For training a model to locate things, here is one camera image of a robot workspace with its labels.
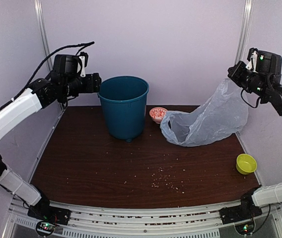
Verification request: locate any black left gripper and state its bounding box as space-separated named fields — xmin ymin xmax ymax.
xmin=63 ymin=72 xmax=102 ymax=98

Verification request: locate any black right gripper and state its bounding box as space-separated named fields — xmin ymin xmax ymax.
xmin=228 ymin=59 xmax=269 ymax=98

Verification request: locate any teal plastic trash bin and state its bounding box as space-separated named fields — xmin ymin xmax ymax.
xmin=98 ymin=76 xmax=149 ymax=142

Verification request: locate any translucent grey plastic bag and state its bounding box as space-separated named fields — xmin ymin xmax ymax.
xmin=160 ymin=78 xmax=249 ymax=147

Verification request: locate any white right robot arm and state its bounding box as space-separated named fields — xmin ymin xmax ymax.
xmin=228 ymin=61 xmax=282 ymax=219

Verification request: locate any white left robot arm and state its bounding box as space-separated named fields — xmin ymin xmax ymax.
xmin=0 ymin=73 xmax=102 ymax=220

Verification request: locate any orange patterned ceramic bowl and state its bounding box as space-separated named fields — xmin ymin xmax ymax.
xmin=149 ymin=107 xmax=168 ymax=124

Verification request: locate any yellow plastic bowl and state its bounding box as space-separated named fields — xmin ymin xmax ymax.
xmin=235 ymin=154 xmax=257 ymax=175

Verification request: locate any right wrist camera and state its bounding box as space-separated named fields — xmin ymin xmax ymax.
xmin=246 ymin=48 xmax=282 ymax=75

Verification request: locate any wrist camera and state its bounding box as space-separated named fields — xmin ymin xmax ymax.
xmin=246 ymin=48 xmax=282 ymax=75
xmin=51 ymin=52 xmax=88 ymax=79

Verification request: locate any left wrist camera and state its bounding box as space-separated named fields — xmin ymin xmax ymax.
xmin=51 ymin=52 xmax=88 ymax=79

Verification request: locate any right aluminium corner post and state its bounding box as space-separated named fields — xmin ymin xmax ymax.
xmin=235 ymin=0 xmax=253 ymax=63

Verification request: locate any aluminium corner post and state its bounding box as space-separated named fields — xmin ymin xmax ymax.
xmin=235 ymin=0 xmax=253 ymax=63
xmin=33 ymin=0 xmax=65 ymax=110

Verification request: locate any left aluminium corner post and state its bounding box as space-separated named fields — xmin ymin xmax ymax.
xmin=33 ymin=0 xmax=65 ymax=110

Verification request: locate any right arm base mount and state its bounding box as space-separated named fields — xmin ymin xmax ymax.
xmin=219 ymin=187 xmax=271 ymax=237

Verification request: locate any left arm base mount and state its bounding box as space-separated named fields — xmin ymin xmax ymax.
xmin=21 ymin=190 xmax=71 ymax=238

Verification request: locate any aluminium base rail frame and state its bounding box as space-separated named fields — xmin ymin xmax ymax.
xmin=0 ymin=198 xmax=282 ymax=238

